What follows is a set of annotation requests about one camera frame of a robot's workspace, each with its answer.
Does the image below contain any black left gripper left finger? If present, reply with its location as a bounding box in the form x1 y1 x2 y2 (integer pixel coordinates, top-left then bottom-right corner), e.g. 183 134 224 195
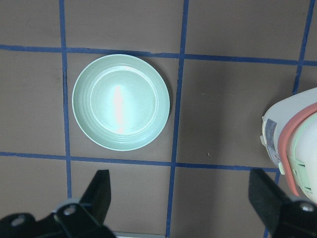
79 170 110 227

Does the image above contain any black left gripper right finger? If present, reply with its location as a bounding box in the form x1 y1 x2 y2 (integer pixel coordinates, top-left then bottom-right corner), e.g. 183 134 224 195
248 169 292 228

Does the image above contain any white rice cooker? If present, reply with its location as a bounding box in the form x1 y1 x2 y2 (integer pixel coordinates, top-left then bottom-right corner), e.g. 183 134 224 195
260 88 317 203

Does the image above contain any pale green plate left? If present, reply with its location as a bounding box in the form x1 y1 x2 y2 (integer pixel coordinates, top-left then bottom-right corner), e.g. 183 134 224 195
72 54 170 151

